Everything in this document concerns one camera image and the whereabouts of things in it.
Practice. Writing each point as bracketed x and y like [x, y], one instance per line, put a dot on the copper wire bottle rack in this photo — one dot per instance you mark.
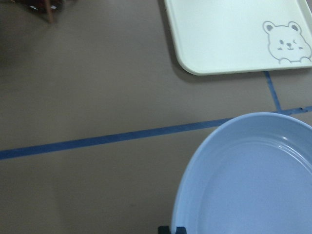
[41, 8]

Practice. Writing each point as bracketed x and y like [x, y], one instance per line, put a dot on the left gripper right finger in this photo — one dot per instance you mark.
[180, 230]

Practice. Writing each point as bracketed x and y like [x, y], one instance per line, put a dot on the cream bear tray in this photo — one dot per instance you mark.
[235, 36]

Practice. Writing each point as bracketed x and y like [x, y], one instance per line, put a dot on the blue plate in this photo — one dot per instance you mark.
[252, 175]

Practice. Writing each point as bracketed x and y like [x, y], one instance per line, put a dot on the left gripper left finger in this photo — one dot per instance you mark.
[163, 230]

